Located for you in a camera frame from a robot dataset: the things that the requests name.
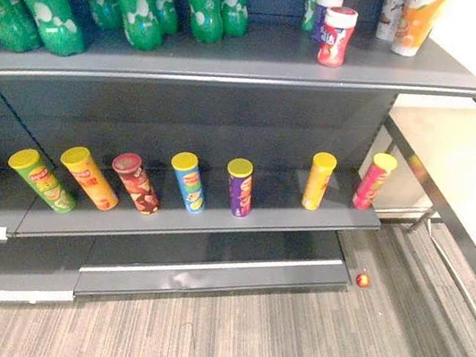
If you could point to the blue chips can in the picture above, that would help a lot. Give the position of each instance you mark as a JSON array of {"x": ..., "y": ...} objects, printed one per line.
[{"x": 191, "y": 189}]

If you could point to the purple gum jar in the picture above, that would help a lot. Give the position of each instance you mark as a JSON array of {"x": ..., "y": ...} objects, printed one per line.
[{"x": 322, "y": 15}]

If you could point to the small red ball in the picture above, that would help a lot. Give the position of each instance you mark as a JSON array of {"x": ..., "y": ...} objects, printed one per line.
[{"x": 363, "y": 279}]

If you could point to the white table with black frame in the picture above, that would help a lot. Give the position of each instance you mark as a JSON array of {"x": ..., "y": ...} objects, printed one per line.
[{"x": 473, "y": 179}]

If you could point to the white drink cup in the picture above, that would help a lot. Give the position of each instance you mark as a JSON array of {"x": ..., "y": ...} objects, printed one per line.
[{"x": 389, "y": 17}]

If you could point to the red chips can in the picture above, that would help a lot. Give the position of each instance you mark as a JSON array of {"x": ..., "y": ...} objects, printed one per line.
[{"x": 370, "y": 186}]

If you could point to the purple chips can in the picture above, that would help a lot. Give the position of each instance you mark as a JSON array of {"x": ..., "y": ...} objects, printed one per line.
[{"x": 240, "y": 192}]

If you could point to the grey shelf base plinth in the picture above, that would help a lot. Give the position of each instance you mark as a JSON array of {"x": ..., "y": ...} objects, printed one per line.
[{"x": 203, "y": 282}]

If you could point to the long grey shelf board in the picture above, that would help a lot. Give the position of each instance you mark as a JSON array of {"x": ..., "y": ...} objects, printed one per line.
[{"x": 256, "y": 66}]

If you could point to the orange chips can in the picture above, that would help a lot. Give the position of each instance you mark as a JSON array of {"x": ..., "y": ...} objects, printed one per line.
[{"x": 92, "y": 182}]

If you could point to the orange drink cup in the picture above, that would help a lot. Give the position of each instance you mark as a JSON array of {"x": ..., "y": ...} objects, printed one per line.
[{"x": 416, "y": 25}]

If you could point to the red gum jar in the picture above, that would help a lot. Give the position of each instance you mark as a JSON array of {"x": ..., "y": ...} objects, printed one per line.
[{"x": 334, "y": 40}]

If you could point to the short grey shelf board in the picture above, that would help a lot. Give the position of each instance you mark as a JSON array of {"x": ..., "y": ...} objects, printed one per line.
[{"x": 212, "y": 224}]

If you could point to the yellow chips can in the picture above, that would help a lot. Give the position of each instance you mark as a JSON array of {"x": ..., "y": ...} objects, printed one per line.
[{"x": 316, "y": 186}]

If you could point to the dark grey shelf unit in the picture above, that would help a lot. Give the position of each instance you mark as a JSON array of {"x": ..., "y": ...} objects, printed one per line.
[{"x": 212, "y": 111}]

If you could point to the green gum jar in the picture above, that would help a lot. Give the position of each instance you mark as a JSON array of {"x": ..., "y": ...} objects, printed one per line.
[{"x": 310, "y": 4}]

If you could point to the green chips can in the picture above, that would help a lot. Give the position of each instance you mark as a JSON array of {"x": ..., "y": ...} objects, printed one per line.
[{"x": 44, "y": 184}]

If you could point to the brown chips can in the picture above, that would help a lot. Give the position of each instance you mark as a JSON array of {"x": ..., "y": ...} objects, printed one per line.
[{"x": 139, "y": 187}]

